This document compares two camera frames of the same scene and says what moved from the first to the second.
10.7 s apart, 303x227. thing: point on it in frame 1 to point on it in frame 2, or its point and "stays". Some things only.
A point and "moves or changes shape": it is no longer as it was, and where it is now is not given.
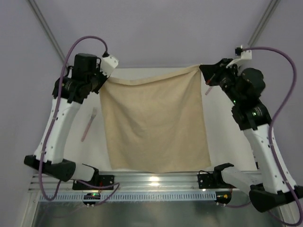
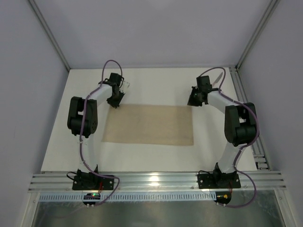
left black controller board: [91, 196] stays
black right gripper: [213, 73] to [193, 99]
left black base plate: [102, 180] stays
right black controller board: [223, 197] stays
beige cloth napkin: [158, 125] moves or changes shape
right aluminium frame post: [268, 15] stays
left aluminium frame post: [36, 9] stays
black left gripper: [100, 82] to [116, 100]
